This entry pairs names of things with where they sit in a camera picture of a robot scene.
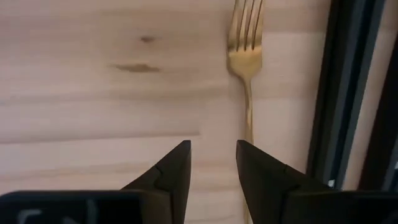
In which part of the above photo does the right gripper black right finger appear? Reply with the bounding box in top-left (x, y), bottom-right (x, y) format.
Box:
top-left (235, 139), bottom-right (331, 224)

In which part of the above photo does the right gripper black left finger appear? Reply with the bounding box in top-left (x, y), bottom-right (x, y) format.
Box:
top-left (120, 139), bottom-right (192, 224)

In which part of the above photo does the gold fork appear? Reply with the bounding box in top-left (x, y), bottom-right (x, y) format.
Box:
top-left (226, 0), bottom-right (265, 224)

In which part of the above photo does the black metal table frame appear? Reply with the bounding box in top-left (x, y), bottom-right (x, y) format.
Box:
top-left (305, 0), bottom-right (398, 192)

